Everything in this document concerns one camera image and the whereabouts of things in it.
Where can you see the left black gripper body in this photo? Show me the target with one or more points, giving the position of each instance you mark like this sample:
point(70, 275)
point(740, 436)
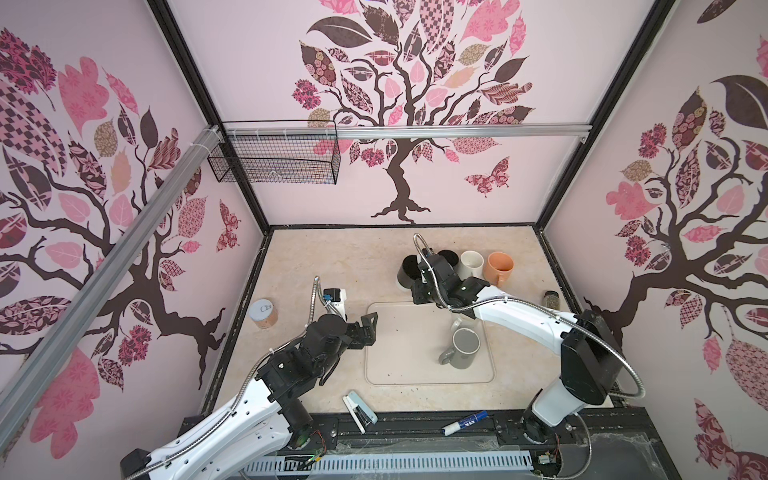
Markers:
point(353, 331)

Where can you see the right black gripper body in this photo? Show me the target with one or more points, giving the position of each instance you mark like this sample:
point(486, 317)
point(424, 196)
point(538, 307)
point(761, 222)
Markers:
point(421, 294)

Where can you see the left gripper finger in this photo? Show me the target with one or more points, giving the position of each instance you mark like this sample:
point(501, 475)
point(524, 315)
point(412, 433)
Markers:
point(365, 340)
point(369, 322)

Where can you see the white ribbed-bottom mug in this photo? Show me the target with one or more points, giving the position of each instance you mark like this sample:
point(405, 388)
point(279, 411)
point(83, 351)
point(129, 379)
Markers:
point(471, 264)

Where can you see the peach orange mug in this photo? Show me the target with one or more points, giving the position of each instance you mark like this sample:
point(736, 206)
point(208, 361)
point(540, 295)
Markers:
point(498, 268)

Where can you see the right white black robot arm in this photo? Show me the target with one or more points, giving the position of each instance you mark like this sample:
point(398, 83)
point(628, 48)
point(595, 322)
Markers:
point(592, 365)

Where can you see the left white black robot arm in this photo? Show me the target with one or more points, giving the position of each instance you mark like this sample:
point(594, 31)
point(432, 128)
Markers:
point(266, 414)

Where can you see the cream beige mug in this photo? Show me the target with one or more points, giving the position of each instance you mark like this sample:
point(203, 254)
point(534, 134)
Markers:
point(459, 323)

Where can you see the grey mug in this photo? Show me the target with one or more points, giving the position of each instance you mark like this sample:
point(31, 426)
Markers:
point(465, 344)

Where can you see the translucent plastic tray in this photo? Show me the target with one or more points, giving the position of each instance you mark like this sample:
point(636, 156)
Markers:
point(410, 338)

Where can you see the white teal stapler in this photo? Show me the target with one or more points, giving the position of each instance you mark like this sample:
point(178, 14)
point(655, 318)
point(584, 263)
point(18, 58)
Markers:
point(362, 414)

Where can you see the orange tin can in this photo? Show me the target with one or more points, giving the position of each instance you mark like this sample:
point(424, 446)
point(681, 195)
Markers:
point(263, 313)

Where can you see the glass spice jar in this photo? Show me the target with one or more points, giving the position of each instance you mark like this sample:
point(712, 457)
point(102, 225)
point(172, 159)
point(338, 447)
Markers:
point(551, 300)

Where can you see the blue white marker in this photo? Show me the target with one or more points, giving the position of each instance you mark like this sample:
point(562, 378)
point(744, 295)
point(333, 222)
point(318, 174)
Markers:
point(464, 423)

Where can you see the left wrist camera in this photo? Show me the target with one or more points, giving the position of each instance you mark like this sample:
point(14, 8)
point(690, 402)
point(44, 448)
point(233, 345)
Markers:
point(334, 301)

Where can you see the horizontal aluminium rail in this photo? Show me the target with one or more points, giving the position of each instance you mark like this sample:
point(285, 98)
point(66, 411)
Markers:
point(408, 132)

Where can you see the white slotted cable duct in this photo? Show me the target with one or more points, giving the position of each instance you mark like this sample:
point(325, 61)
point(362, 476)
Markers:
point(392, 463)

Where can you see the black wire basket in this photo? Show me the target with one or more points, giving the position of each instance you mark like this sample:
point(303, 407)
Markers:
point(278, 151)

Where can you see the black base frame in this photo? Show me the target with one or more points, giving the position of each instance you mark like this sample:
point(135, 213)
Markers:
point(613, 443)

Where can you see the diagonal aluminium rail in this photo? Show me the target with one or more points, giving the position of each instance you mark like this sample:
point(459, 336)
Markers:
point(20, 396)

